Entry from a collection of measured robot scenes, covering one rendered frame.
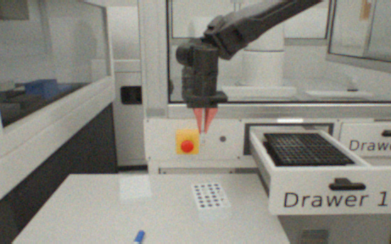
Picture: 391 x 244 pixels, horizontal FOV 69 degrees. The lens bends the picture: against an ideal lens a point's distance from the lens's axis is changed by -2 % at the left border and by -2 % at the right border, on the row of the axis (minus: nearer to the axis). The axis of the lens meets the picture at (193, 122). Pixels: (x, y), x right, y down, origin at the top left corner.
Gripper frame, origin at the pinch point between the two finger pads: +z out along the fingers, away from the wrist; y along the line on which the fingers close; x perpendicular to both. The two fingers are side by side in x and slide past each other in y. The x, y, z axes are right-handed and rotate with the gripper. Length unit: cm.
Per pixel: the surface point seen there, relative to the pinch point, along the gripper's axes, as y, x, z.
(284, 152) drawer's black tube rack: -22.9, -1.9, 7.4
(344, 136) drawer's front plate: -49, -14, 8
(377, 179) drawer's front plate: -36.0, 16.4, 5.6
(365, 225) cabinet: -65, -14, 45
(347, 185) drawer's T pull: -27.0, 18.8, 5.1
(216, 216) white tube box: -3.3, 7.2, 20.1
